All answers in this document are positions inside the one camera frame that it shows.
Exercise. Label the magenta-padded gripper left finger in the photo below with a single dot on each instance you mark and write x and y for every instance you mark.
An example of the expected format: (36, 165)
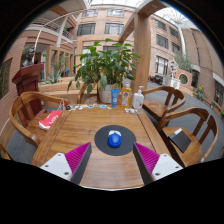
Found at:
(58, 165)

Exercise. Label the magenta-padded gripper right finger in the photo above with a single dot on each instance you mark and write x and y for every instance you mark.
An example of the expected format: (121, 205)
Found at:
(163, 165)

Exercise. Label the blue and white computer mouse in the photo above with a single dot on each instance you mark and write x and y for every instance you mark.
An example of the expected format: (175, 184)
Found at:
(114, 140)

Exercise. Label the round black mouse pad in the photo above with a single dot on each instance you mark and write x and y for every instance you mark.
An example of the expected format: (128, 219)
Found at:
(100, 141)

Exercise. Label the black notebook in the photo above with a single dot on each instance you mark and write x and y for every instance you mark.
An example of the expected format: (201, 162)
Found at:
(180, 140)

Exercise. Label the wooden armchair with black notebook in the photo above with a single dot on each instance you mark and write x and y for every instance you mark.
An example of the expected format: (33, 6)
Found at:
(193, 153)

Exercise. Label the wooden chair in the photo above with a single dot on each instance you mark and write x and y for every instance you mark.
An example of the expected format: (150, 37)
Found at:
(4, 153)

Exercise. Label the empty wooden armchair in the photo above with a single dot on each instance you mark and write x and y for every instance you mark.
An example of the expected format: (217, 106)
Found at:
(156, 107)

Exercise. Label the small white earbuds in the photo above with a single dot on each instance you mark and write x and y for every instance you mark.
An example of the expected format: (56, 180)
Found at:
(130, 110)

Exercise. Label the white pump bottle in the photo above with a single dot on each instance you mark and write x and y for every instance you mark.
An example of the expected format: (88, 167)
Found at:
(138, 100)

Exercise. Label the wooden armchair with red packet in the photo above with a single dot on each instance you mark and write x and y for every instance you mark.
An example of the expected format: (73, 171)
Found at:
(25, 100)

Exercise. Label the small blue printed card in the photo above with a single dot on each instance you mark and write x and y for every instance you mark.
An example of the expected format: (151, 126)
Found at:
(103, 106)

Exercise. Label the wooden armchair behind plant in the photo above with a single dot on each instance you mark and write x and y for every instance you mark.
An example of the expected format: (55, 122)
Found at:
(81, 95)

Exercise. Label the long wooden planter box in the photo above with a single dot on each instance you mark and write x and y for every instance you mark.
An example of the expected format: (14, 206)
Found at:
(60, 90)

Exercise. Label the yellow liquid bottle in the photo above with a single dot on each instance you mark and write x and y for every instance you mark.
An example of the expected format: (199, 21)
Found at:
(126, 97)

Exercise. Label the yellow-flowered green plant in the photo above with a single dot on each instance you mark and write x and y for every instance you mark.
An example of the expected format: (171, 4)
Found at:
(200, 93)

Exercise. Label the blue squeeze tube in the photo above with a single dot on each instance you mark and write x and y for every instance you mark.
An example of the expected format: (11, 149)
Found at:
(115, 98)

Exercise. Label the spiky agave plant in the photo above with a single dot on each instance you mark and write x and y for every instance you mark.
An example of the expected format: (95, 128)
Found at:
(54, 77)

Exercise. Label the dark red wooden lectern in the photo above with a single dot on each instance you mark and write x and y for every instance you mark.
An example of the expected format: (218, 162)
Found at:
(28, 81)

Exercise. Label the white statue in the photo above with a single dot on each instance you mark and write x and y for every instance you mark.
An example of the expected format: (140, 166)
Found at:
(173, 69)

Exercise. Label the dark bust statue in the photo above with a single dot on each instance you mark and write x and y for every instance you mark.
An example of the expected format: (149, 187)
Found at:
(29, 57)

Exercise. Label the green plant in white pot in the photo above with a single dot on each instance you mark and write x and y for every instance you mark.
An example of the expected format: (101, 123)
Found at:
(105, 63)

